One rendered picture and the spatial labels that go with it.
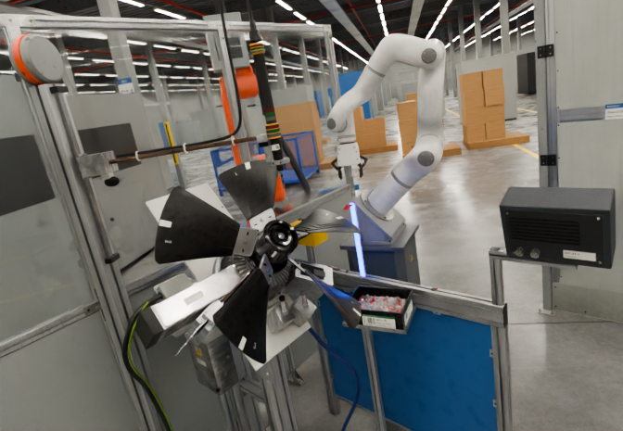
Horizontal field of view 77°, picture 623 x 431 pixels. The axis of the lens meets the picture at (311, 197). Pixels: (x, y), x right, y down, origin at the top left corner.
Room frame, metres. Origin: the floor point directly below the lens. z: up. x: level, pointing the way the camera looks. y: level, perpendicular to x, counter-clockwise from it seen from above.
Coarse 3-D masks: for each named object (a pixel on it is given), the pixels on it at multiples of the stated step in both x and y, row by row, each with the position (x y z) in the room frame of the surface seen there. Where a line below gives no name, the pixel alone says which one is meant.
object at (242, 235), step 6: (240, 228) 1.15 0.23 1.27; (246, 228) 1.16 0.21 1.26; (240, 234) 1.15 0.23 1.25; (246, 234) 1.16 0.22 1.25; (252, 234) 1.16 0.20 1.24; (240, 240) 1.15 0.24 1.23; (252, 240) 1.16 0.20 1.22; (240, 246) 1.15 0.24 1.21; (246, 246) 1.16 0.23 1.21; (252, 246) 1.16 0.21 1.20; (234, 252) 1.14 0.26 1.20; (240, 252) 1.15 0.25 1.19; (246, 252) 1.16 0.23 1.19
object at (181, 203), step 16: (176, 192) 1.12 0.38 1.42; (176, 208) 1.10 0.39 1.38; (192, 208) 1.12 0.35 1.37; (208, 208) 1.13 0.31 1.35; (176, 224) 1.08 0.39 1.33; (192, 224) 1.10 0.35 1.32; (208, 224) 1.12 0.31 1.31; (224, 224) 1.13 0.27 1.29; (160, 240) 1.06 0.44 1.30; (176, 240) 1.07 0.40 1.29; (192, 240) 1.09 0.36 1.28; (208, 240) 1.11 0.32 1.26; (224, 240) 1.13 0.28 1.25; (160, 256) 1.05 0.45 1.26; (176, 256) 1.07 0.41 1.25; (192, 256) 1.09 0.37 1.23; (208, 256) 1.11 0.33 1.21; (224, 256) 1.13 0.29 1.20
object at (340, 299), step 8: (320, 280) 1.14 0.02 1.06; (328, 288) 1.12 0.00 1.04; (328, 296) 1.07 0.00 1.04; (336, 296) 1.10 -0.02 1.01; (344, 296) 1.18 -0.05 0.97; (336, 304) 1.05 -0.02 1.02; (344, 304) 1.09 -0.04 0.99; (352, 304) 1.15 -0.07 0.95; (344, 312) 1.04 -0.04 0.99; (352, 312) 1.08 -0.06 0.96; (360, 312) 1.12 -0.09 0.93; (344, 320) 1.02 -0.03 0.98; (352, 320) 1.04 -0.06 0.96; (352, 328) 1.01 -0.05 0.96
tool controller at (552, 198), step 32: (512, 192) 1.11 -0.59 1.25; (544, 192) 1.05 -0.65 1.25; (576, 192) 1.01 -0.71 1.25; (608, 192) 0.96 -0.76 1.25; (512, 224) 1.06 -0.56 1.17; (544, 224) 1.00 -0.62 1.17; (576, 224) 0.95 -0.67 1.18; (608, 224) 0.90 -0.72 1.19; (512, 256) 1.10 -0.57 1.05; (544, 256) 1.03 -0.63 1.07; (576, 256) 0.97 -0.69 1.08; (608, 256) 0.92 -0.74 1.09
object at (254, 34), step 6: (252, 24) 1.25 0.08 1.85; (252, 30) 1.25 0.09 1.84; (258, 30) 1.25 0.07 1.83; (252, 36) 1.24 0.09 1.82; (258, 36) 1.24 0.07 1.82; (252, 42) 1.27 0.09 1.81; (276, 138) 1.24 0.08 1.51; (270, 144) 1.25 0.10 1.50; (276, 144) 1.24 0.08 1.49; (276, 150) 1.24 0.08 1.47; (282, 150) 1.25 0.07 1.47; (276, 156) 1.24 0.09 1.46; (282, 156) 1.25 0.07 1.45; (276, 168) 1.25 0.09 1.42; (282, 168) 1.25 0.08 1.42
